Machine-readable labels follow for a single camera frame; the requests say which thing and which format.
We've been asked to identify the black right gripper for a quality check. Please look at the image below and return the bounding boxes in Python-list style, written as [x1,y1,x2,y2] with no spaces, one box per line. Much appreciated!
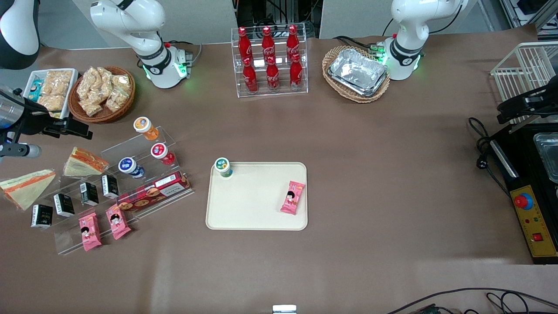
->
[17,99,93,140]

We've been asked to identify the red cola bottle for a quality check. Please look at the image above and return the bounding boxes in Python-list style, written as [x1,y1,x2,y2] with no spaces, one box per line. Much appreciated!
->
[289,53,304,90]
[262,26,276,61]
[238,27,254,61]
[242,57,259,94]
[286,25,301,58]
[265,55,281,92]

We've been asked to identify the light wicker basket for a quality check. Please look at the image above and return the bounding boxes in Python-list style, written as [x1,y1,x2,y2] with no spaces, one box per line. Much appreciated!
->
[322,45,391,104]

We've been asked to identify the clear acrylic bottle rack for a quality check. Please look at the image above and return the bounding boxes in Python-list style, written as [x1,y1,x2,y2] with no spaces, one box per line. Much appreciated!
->
[231,24,309,99]

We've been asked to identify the triangular sandwich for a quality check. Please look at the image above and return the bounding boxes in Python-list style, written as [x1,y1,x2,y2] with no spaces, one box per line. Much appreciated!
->
[0,169,57,212]
[63,147,109,177]

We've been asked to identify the tan cracker pack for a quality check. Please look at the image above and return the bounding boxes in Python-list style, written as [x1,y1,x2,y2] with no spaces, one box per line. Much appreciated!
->
[37,95,66,113]
[45,70,73,97]

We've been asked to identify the blue snack packet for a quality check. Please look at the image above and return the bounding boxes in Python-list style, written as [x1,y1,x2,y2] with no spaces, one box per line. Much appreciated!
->
[28,80,44,103]

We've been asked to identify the brown wicker snack basket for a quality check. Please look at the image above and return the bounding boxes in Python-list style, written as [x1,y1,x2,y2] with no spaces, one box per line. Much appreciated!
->
[68,66,136,124]

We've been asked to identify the black power cable with plug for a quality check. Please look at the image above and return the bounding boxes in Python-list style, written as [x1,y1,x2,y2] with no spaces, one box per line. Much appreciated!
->
[468,117,511,198]

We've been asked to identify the clear bag of crackers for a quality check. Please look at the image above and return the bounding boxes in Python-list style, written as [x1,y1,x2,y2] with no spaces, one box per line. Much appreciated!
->
[80,97,104,118]
[78,68,99,100]
[106,87,130,113]
[111,74,132,92]
[97,67,113,94]

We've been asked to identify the small black drink carton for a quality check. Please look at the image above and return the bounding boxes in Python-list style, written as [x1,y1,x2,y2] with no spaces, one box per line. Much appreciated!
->
[80,182,100,207]
[53,193,75,218]
[31,204,54,229]
[101,174,120,200]

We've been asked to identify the yellow control panel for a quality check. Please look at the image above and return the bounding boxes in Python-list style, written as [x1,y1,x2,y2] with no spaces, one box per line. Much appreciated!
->
[509,185,558,258]

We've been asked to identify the beige plastic tray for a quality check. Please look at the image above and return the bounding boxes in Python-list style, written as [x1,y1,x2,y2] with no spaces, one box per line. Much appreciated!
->
[205,162,309,231]

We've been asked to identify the green lid yogurt cup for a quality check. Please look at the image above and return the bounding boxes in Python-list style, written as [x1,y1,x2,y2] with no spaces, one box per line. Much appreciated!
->
[214,157,234,179]

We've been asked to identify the clear metal machine tray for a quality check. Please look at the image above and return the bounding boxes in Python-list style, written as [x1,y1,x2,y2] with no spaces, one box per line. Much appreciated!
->
[533,132,558,184]

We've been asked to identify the aluminium foil tray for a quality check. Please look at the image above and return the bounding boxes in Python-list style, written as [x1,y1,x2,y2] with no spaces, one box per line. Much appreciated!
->
[327,48,390,98]

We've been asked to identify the blue yogurt bottle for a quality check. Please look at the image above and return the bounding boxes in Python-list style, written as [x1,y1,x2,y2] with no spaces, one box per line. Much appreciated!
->
[118,157,145,179]

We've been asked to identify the orange yogurt bottle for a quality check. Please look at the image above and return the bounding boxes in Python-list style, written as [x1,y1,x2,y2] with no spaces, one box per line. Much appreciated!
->
[133,116,160,141]

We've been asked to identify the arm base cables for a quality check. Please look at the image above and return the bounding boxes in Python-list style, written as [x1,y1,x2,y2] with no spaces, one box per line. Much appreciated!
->
[163,40,204,67]
[333,36,389,56]

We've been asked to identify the black floor cables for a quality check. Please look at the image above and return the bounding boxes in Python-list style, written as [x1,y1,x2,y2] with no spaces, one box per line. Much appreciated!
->
[386,287,558,314]

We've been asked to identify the pink snack packet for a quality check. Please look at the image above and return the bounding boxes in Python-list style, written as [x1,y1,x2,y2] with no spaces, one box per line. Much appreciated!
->
[78,212,103,252]
[105,204,132,241]
[280,181,306,216]

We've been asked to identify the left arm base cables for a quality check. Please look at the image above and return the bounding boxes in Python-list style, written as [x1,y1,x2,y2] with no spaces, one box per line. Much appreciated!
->
[333,36,389,56]

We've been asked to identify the red cookie box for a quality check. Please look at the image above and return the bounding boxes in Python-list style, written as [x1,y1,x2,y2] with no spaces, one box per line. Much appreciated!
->
[116,171,192,213]

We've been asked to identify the white wire basket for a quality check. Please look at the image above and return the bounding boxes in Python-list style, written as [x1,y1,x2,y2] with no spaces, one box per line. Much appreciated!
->
[490,41,558,125]

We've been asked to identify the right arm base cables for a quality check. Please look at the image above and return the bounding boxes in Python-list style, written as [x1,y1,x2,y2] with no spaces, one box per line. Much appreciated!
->
[163,40,204,67]

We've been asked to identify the black background equipment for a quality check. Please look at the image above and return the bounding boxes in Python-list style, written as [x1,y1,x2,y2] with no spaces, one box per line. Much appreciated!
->
[235,0,324,41]

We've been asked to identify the red yogurt bottle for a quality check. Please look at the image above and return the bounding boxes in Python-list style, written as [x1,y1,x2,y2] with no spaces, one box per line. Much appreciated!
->
[151,143,176,166]

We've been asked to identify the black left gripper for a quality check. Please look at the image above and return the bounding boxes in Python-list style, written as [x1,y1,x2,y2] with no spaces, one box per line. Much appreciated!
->
[497,85,558,125]

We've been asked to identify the large clear acrylic step stand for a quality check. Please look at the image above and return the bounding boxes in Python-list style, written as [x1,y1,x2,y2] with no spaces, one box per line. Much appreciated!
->
[20,171,195,256]

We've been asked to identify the black sealing machine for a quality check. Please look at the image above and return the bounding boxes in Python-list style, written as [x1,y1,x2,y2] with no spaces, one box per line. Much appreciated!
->
[488,122,558,265]

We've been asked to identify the white rectangular snack tray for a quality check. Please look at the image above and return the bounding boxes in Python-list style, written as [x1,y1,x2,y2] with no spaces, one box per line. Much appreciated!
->
[22,68,79,121]

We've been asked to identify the red emergency stop button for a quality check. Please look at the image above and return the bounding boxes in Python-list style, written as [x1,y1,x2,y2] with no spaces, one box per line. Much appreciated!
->
[514,192,534,211]

